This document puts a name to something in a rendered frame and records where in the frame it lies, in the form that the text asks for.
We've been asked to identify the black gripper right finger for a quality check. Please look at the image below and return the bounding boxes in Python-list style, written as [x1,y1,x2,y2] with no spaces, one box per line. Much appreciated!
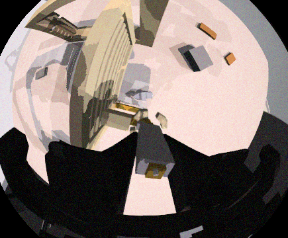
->
[163,134,249,212]

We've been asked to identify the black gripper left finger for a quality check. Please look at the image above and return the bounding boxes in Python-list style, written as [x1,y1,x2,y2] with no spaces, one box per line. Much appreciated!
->
[48,132,138,214]

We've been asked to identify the orange-brown flat block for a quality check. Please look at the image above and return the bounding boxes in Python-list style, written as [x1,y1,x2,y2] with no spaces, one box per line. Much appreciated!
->
[225,53,236,65]
[199,23,217,40]

